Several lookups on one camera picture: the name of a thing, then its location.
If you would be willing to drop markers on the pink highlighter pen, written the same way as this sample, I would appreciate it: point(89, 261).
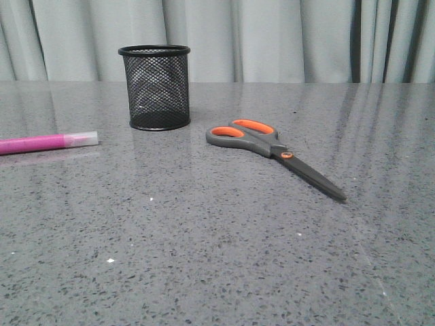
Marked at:
point(48, 142)

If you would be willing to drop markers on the black mesh pen holder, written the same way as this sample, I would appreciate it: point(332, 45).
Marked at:
point(157, 86)

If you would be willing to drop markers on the grey-green curtain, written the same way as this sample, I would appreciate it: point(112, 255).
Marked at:
point(230, 41)

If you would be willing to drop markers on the grey orange scissors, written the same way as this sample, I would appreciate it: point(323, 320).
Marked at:
point(263, 139)

